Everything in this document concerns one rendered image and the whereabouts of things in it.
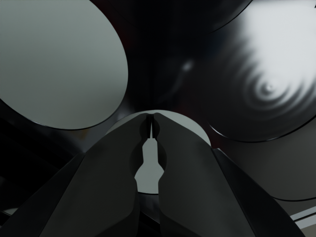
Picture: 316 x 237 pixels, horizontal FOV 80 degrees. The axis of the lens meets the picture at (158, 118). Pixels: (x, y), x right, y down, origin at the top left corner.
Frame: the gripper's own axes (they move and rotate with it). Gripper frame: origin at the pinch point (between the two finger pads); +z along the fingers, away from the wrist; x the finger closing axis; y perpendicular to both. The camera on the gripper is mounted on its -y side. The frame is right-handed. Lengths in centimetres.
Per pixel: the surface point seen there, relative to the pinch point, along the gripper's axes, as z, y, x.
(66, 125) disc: 2.4, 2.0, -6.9
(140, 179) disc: 2.4, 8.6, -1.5
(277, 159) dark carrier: 2.5, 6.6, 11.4
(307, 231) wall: 78, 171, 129
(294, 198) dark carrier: 2.5, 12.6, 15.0
